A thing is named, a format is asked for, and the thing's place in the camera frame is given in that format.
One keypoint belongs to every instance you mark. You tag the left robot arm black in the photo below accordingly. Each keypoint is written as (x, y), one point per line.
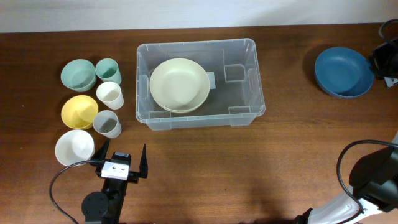
(105, 206)

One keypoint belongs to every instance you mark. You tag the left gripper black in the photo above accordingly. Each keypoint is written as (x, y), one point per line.
(133, 177)

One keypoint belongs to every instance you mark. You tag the green bowl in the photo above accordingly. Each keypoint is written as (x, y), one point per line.
(79, 75)

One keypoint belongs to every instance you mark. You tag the white bowl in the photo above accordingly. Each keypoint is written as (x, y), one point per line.
(74, 146)

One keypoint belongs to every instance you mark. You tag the cream cup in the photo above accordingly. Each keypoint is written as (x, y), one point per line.
(111, 95)

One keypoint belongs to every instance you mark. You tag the clear plastic storage container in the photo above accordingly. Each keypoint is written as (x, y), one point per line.
(236, 97)

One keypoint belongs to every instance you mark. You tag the blue plate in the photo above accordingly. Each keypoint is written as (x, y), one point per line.
(343, 73)

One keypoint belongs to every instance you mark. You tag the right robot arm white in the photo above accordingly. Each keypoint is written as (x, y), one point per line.
(372, 188)

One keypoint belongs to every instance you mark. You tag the green cup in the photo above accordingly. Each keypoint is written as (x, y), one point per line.
(107, 70)

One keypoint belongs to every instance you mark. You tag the cream plate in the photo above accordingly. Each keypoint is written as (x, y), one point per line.
(180, 103)
(179, 76)

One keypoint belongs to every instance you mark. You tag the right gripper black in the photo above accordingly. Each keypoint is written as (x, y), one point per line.
(379, 55)

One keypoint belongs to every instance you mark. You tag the grey cup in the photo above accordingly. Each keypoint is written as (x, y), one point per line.
(107, 123)

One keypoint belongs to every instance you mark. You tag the yellow bowl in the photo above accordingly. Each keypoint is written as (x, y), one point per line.
(79, 112)

